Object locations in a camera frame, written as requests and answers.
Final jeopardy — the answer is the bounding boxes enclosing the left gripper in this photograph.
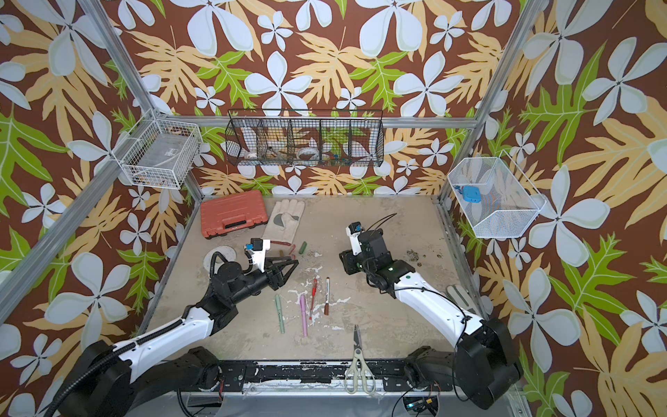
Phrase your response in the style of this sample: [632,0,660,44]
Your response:
[230,254,297,307]

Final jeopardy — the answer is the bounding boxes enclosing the white brown-capped marker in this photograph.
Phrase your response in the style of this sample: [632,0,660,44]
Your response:
[324,277,330,316]

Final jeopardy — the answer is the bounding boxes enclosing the pink pen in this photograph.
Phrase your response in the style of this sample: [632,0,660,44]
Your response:
[299,295,308,338]

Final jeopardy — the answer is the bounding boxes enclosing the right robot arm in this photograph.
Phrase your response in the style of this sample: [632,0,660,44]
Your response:
[340,222,524,410]

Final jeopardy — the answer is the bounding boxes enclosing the white mesh basket right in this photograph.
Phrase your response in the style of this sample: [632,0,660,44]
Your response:
[447,153,547,240]

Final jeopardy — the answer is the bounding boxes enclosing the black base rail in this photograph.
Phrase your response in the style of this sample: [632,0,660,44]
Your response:
[201,359,453,394]

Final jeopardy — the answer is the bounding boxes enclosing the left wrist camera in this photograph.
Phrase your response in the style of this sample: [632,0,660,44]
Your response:
[245,238,271,272]

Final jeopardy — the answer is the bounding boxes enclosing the blue object in basket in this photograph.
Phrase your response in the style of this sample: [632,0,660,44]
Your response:
[454,185,482,203]

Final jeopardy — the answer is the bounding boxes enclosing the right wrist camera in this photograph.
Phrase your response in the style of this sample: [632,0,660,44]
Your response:
[346,222,364,256]

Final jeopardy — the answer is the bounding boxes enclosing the beige work glove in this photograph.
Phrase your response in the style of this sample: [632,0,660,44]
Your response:
[262,199,306,244]

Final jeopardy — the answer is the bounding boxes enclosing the white tape roll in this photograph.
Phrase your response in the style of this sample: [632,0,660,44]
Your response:
[202,246,238,275]

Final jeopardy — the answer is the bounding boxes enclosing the red plastic tool case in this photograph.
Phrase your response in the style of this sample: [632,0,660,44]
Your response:
[201,190,269,239]

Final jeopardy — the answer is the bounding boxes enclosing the black wire basket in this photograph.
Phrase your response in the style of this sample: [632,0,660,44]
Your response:
[222,109,386,167]

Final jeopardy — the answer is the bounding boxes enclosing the white wire basket left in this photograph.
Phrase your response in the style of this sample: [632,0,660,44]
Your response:
[115,114,203,189]

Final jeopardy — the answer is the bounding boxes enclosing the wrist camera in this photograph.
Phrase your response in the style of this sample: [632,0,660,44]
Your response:
[245,238,271,272]
[346,222,364,256]

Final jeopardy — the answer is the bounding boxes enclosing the red gel pen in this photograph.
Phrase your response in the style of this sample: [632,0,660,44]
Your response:
[308,278,319,321]

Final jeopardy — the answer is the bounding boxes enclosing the white handled scissors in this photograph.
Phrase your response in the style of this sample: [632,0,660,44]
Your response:
[343,325,377,395]

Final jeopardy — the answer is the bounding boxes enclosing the light green pen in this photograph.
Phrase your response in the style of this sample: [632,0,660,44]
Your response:
[274,294,286,335]

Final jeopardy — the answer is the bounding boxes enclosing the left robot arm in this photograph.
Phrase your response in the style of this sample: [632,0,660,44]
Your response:
[45,252,299,416]

